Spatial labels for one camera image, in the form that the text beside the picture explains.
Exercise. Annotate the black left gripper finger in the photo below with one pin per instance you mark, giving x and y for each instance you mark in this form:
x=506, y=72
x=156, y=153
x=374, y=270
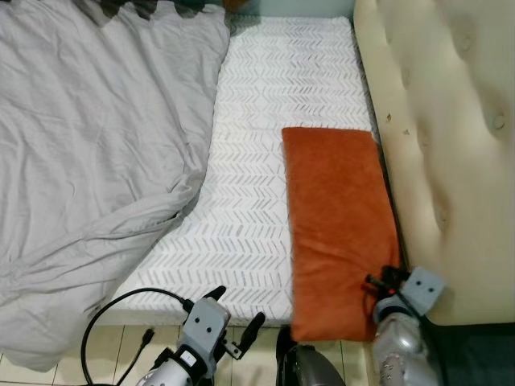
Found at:
x=215, y=293
x=253, y=330

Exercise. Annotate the orange velvet pillow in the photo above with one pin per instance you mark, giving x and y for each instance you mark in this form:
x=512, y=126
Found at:
x=338, y=217

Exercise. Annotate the grey duvet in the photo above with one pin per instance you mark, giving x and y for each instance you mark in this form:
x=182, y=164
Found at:
x=96, y=145

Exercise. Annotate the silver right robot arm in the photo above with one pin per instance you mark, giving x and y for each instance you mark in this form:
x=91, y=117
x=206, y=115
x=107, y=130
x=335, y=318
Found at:
x=398, y=346

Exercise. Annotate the black right robot foot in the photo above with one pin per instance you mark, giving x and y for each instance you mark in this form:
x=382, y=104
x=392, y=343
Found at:
x=284, y=342

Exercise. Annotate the grey right robot leg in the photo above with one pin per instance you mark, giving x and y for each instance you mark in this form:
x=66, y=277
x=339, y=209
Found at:
x=318, y=370

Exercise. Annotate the cream padded headboard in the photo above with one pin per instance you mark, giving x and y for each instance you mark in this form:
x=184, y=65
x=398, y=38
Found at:
x=459, y=121

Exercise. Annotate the white patterned mattress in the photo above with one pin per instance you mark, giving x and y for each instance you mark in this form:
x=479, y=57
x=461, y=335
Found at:
x=265, y=96

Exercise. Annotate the dark patterned blanket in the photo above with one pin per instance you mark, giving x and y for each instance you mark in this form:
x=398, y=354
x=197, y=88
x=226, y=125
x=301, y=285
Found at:
x=145, y=6

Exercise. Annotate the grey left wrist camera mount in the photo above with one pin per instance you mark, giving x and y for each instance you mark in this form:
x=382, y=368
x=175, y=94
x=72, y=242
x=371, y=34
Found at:
x=207, y=322

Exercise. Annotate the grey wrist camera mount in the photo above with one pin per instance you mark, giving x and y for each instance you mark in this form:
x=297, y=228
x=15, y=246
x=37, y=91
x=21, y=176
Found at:
x=207, y=322
x=424, y=288

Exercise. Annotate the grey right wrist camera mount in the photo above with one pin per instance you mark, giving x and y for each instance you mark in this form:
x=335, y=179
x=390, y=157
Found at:
x=424, y=288

